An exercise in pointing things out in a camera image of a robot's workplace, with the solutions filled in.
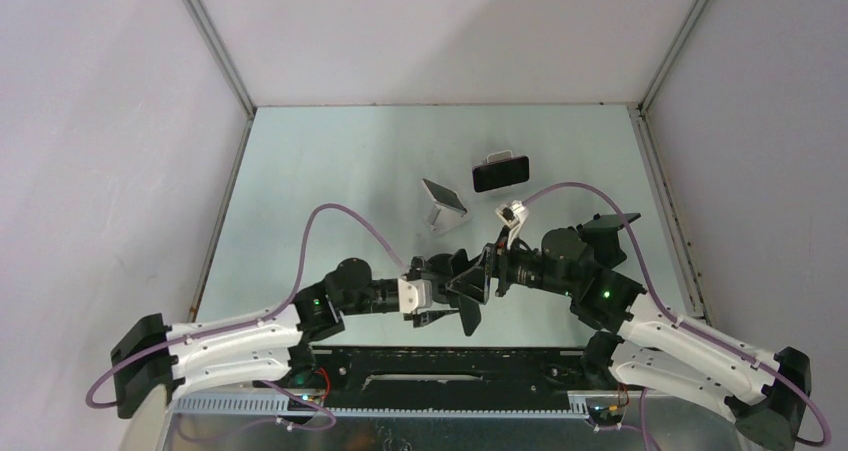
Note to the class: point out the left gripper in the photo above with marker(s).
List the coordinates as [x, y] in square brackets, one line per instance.
[418, 265]

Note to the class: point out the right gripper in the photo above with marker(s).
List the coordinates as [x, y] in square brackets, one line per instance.
[494, 263]

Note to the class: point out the black smartphone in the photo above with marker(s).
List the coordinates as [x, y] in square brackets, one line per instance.
[470, 314]
[500, 174]

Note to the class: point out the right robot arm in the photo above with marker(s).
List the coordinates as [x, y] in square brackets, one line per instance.
[637, 340]

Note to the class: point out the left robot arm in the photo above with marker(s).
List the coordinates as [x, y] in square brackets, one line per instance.
[272, 344]

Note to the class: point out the white angled phone stand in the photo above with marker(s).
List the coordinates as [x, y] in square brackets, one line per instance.
[442, 219]

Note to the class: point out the small phone on stand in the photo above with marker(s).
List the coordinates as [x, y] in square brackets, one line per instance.
[444, 197]

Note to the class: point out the black smartphone on white stand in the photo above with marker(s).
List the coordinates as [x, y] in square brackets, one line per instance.
[500, 174]

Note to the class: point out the white phone stand behind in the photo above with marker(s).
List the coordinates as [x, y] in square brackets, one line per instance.
[498, 157]

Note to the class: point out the black angled phone stand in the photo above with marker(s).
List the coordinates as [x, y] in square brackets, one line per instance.
[601, 234]

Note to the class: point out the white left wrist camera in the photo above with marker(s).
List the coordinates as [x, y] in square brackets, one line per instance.
[414, 296]

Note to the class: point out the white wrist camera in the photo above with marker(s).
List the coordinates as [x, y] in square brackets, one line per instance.
[414, 296]
[513, 215]

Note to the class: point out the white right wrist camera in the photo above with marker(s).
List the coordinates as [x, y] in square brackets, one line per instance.
[513, 215]

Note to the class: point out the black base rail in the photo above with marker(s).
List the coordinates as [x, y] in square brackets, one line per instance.
[468, 380]

